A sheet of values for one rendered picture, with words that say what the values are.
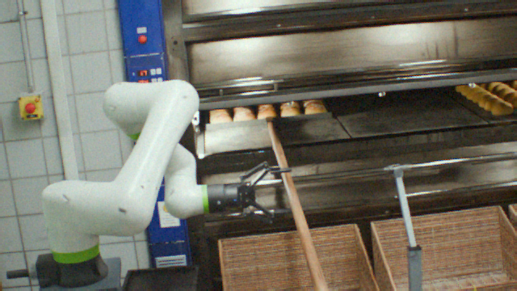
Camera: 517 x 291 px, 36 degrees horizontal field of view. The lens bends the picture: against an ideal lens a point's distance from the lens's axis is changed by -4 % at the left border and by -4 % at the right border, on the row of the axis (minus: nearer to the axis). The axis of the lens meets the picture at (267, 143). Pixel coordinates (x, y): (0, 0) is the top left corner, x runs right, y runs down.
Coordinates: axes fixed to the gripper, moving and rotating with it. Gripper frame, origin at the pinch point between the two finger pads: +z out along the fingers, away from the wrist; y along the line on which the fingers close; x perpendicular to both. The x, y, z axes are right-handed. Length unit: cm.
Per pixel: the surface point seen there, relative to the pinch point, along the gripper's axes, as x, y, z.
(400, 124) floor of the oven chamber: -75, 1, 53
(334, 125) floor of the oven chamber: -85, 1, 27
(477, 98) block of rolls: -99, -2, 95
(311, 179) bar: -18.4, 2.7, 8.9
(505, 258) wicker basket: -44, 53, 88
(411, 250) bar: 4.2, 24.1, 38.1
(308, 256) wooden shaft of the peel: 58, -1, -1
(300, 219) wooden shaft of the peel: 31.4, -1.3, 0.0
